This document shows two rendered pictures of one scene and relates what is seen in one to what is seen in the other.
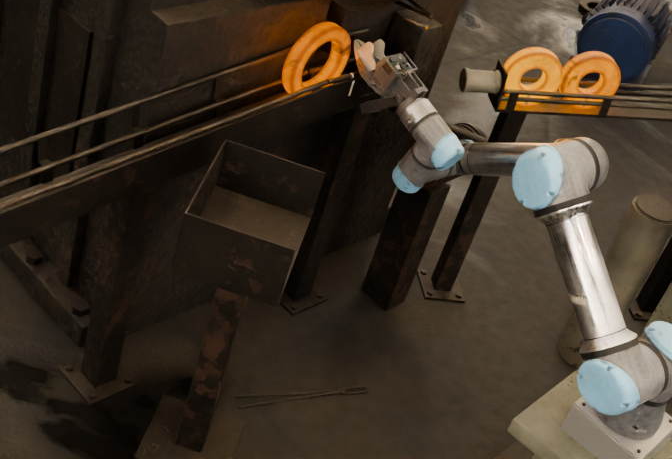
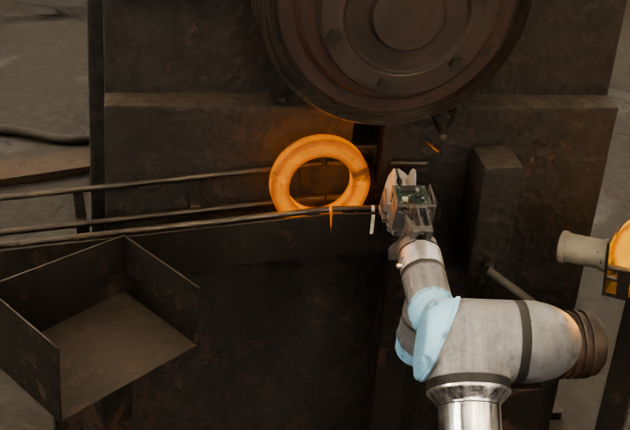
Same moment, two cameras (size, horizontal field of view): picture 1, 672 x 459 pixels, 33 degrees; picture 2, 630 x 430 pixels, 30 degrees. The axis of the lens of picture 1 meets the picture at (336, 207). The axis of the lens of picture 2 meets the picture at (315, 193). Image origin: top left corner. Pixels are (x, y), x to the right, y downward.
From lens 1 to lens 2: 1.40 m
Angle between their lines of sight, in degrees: 37
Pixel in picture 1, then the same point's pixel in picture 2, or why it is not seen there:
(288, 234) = (152, 355)
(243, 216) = (121, 325)
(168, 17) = (113, 99)
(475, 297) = not seen: outside the picture
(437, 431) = not seen: outside the picture
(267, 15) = (252, 117)
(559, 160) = (451, 315)
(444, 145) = (420, 299)
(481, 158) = not seen: hidden behind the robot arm
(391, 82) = (395, 216)
